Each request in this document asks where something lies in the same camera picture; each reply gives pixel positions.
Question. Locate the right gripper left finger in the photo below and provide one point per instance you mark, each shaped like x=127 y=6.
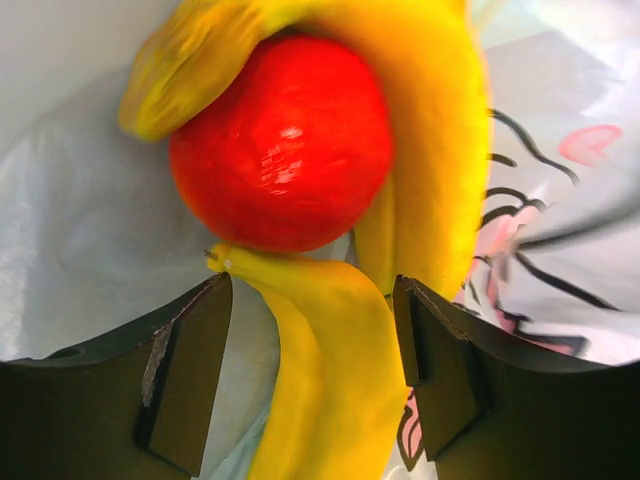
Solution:
x=133 y=403

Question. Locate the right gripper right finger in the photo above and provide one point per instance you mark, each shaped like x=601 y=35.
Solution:
x=494 y=406

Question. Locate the yellow fake banana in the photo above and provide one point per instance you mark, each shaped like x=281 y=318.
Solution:
x=423 y=224
x=340 y=389

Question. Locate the light blue plastic bag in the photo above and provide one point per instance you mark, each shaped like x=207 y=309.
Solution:
x=93 y=233

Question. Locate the red fake tomato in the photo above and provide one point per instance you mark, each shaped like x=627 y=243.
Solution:
x=292 y=153

